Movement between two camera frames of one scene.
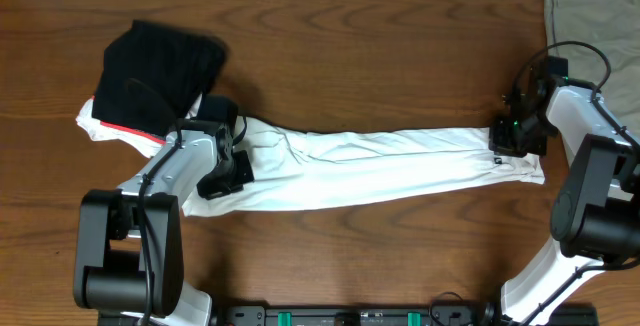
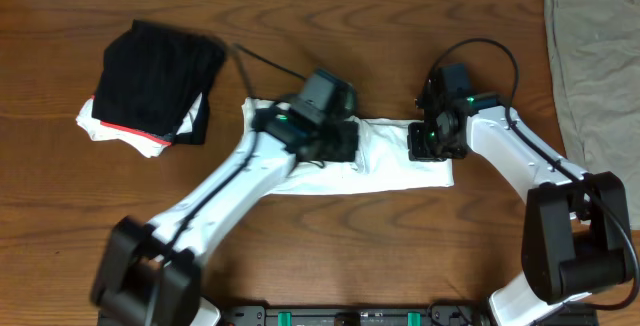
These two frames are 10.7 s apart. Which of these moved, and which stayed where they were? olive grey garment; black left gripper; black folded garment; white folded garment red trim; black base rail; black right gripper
Moved: black right gripper; black left gripper
Stayed: black base rail; white folded garment red trim; black folded garment; olive grey garment
